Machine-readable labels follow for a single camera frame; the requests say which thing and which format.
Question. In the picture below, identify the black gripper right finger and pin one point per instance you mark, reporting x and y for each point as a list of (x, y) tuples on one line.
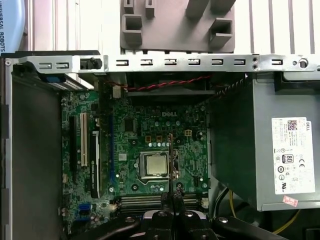
[(190, 227)]

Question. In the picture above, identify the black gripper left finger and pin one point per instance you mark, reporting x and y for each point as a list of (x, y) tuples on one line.
[(157, 227)]

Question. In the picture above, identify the black RAM slot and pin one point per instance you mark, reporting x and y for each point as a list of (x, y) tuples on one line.
[(140, 201), (140, 205), (140, 197)]

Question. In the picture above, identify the CPU socket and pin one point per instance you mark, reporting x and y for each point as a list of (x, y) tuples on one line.
[(176, 172)]

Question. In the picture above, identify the silver CPU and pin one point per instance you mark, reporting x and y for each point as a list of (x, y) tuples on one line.
[(157, 165)]

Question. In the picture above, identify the metal socket cover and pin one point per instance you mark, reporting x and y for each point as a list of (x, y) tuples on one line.
[(140, 163)]

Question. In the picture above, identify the blue board connector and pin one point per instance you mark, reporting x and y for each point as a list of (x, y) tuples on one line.
[(85, 210)]

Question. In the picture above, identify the green motherboard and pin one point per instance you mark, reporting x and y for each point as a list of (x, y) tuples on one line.
[(130, 150)]

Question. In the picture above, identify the black graphics card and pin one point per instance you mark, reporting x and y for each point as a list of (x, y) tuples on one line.
[(95, 165)]

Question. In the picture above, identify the square four-pin power socket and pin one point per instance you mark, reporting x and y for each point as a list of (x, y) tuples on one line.
[(189, 133)]

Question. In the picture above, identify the grey power supply unit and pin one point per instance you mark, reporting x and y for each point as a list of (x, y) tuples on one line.
[(237, 140)]

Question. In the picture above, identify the small pink sticker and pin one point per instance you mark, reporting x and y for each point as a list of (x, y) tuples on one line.
[(291, 200)]

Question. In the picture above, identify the white expansion slot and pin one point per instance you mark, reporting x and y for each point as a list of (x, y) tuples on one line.
[(83, 140)]

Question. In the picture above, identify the black expansion slot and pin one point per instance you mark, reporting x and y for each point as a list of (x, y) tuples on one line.
[(73, 150)]

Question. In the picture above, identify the white power supply label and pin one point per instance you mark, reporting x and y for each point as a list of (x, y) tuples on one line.
[(292, 155)]

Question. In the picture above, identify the black open PC case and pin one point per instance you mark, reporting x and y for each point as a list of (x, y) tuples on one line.
[(175, 66)]

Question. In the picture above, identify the black case latch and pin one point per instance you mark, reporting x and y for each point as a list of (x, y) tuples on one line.
[(91, 63)]

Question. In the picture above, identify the blue plastic card latch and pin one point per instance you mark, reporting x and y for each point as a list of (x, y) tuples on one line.
[(56, 78)]

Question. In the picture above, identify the grey parts rack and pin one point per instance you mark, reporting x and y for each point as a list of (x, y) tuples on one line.
[(175, 32)]

